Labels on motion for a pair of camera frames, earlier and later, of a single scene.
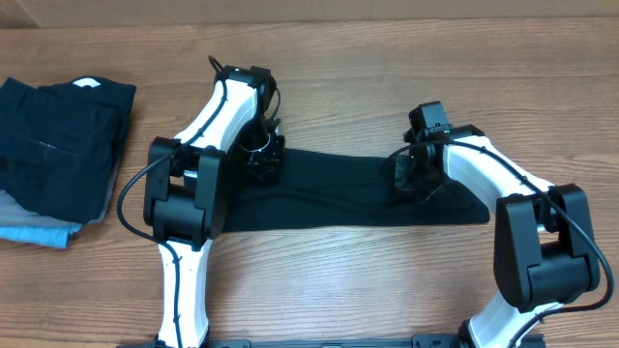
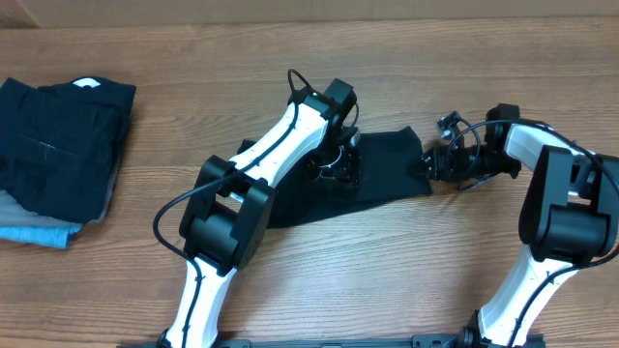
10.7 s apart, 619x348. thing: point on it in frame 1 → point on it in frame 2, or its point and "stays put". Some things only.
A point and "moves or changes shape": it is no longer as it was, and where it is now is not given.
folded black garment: (60, 143) stays put
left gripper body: (264, 152) → (333, 163)
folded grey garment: (15, 213) stays put
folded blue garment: (49, 235) stays put
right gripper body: (416, 179) → (431, 165)
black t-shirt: (327, 190) moves or changes shape
